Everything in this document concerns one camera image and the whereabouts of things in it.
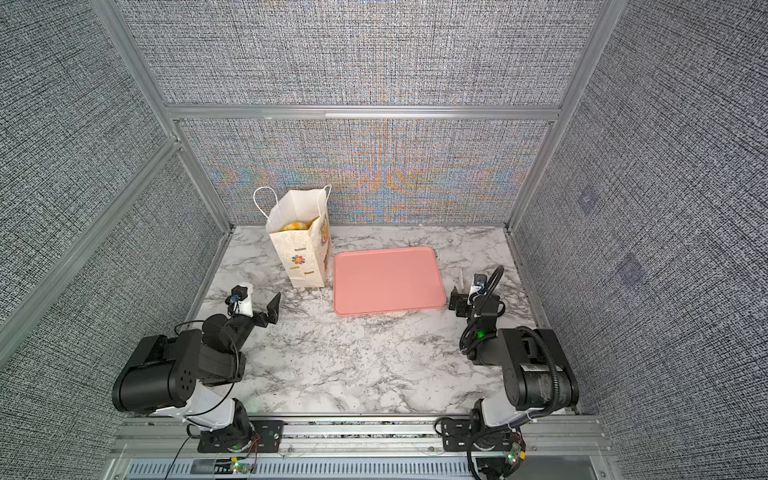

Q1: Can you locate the white printed paper bag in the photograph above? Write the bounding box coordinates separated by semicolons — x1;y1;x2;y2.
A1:
252;184;332;288

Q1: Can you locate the aluminium cage frame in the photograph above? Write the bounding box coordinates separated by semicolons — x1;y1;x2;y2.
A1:
0;0;768;421

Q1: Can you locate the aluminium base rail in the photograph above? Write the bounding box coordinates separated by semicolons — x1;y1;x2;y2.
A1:
99;414;622;479

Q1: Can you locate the pink plastic tray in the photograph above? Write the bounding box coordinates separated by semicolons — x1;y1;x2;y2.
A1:
333;246;447;317

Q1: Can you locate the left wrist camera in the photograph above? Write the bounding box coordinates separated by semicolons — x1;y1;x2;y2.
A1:
225;283;253;317

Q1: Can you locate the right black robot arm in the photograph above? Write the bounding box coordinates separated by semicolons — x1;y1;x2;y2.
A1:
433;287;579;479

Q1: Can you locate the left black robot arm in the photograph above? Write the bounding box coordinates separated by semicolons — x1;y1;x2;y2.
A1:
112;285;284;454

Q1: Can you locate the twisted yellow fake bread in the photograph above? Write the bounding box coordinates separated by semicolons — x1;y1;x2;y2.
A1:
281;221;312;232

